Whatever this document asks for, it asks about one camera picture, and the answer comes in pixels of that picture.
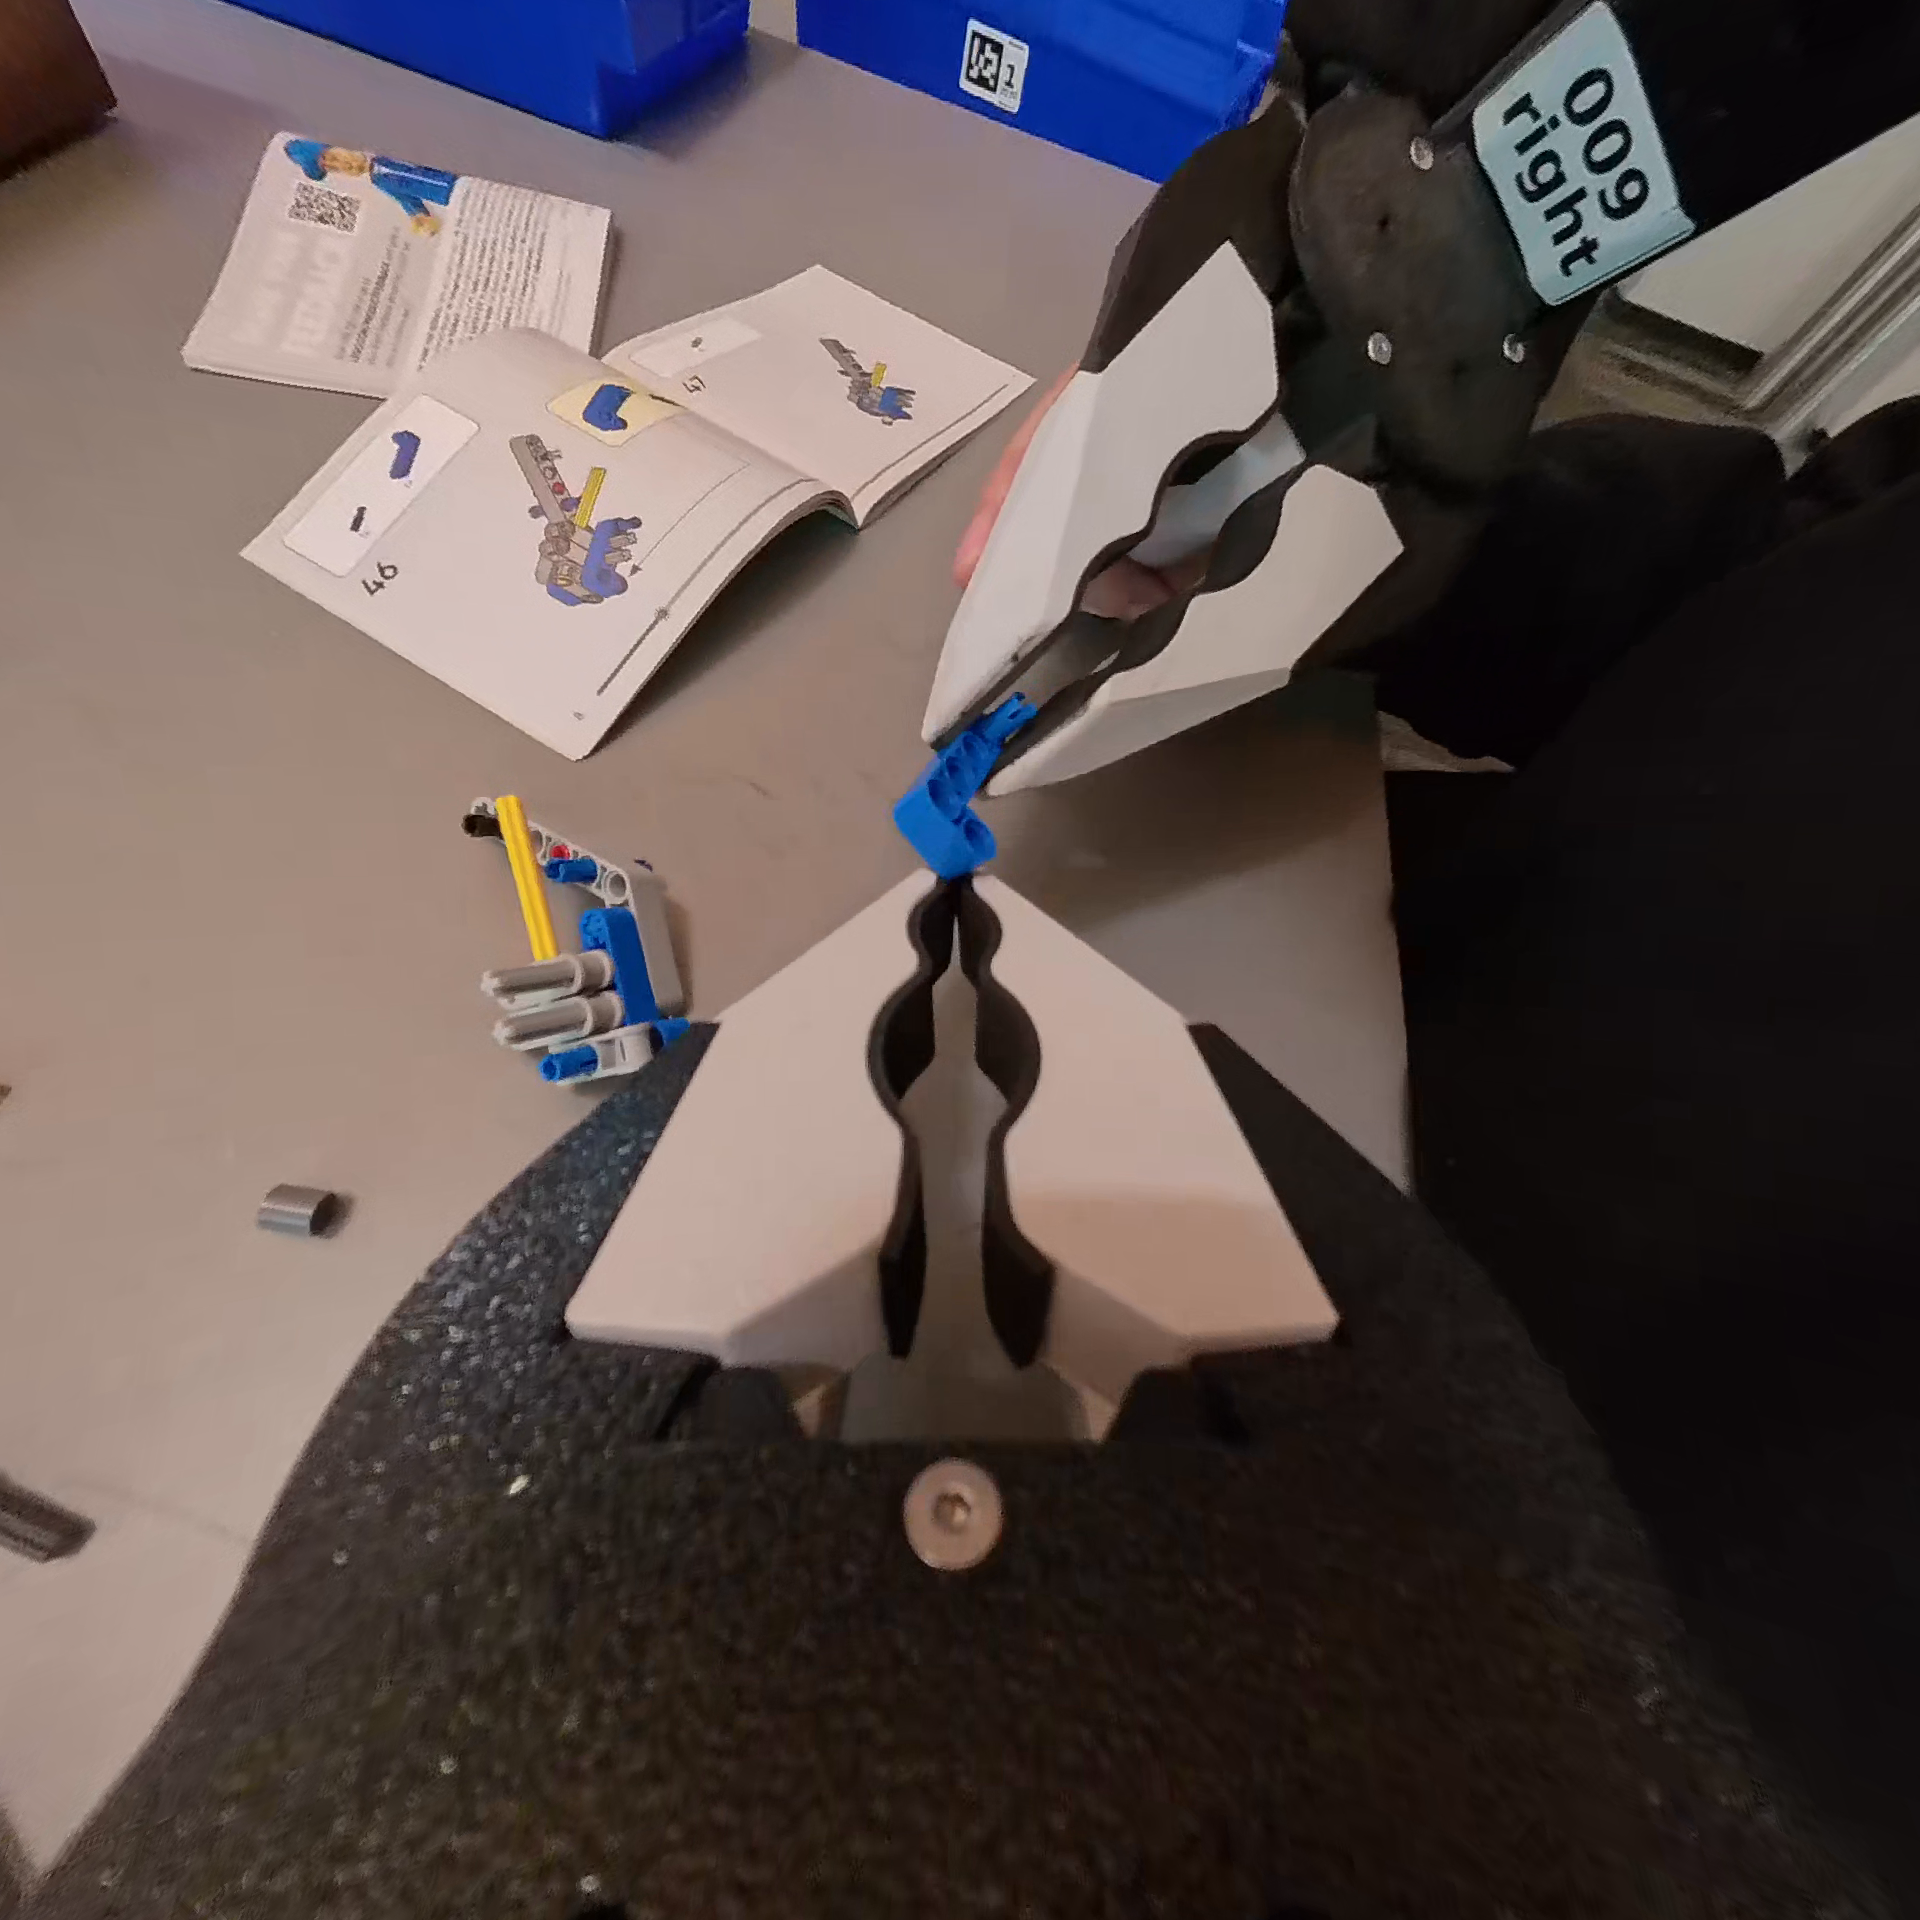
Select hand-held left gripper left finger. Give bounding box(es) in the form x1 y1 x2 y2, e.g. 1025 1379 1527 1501
565 878 947 1367

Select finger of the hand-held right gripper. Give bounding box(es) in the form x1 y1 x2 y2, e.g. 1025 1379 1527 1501
982 464 1407 798
920 239 1290 747

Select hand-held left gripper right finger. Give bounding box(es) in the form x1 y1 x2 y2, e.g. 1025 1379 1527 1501
961 878 1337 1425

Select blue lego pin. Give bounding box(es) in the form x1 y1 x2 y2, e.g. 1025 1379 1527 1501
941 692 1037 784

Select blue lego angled beam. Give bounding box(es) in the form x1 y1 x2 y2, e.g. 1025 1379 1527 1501
892 747 1002 881

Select person's right forearm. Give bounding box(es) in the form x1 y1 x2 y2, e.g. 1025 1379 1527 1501
1350 412 1804 765

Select grey blue lego assembly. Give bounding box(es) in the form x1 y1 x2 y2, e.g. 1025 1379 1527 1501
462 795 695 1088

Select open lego instruction booklet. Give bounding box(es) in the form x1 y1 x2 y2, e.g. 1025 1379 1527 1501
240 264 1037 761

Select person's right hand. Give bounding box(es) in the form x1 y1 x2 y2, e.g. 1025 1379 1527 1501
954 372 1082 602

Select blue plastic bin with tag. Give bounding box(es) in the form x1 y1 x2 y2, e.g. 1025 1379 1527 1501
795 0 1292 185

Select person's black clothing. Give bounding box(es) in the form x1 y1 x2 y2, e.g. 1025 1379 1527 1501
1371 407 1920 1920

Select printed feedback leaflet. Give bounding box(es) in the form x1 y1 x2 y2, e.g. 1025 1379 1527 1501
181 128 614 401

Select brown wooden box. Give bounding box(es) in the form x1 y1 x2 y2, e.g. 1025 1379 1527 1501
0 0 121 185

